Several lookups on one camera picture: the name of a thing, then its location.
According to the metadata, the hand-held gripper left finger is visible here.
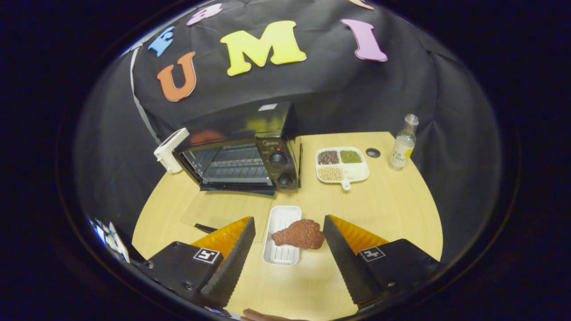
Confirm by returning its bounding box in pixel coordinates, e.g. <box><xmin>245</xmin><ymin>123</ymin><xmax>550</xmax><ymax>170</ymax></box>
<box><xmin>136</xmin><ymin>216</ymin><xmax>257</xmax><ymax>310</ymax></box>

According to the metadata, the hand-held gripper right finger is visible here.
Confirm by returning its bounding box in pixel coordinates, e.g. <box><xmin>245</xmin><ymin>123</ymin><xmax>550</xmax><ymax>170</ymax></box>
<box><xmin>323</xmin><ymin>214</ymin><xmax>443</xmax><ymax>309</ymax></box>

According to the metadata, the brown meat piece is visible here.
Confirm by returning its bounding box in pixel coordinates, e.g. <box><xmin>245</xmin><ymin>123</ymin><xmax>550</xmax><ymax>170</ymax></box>
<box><xmin>272</xmin><ymin>219</ymin><xmax>325</xmax><ymax>250</ymax></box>

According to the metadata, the black toaster oven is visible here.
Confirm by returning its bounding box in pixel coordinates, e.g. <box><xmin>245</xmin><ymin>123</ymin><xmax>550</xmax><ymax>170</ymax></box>
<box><xmin>173</xmin><ymin>102</ymin><xmax>303</xmax><ymax>243</ymax></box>

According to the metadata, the white bread toaster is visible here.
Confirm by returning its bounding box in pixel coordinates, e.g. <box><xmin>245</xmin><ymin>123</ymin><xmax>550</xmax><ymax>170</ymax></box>
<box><xmin>153</xmin><ymin>128</ymin><xmax>190</xmax><ymax>174</ymax></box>

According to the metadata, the small white ribbed tray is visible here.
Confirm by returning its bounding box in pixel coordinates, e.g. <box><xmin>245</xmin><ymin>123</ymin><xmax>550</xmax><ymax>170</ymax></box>
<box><xmin>263</xmin><ymin>206</ymin><xmax>302</xmax><ymax>266</ymax></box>

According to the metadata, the white divided tray with beans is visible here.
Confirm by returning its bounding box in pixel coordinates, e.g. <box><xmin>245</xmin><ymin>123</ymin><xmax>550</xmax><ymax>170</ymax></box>
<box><xmin>316</xmin><ymin>147</ymin><xmax>370</xmax><ymax>191</ymax></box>

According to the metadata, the clear glass bottle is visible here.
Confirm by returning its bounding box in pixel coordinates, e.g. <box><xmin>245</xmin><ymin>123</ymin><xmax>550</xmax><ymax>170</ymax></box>
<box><xmin>389</xmin><ymin>114</ymin><xmax>419</xmax><ymax>170</ymax></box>

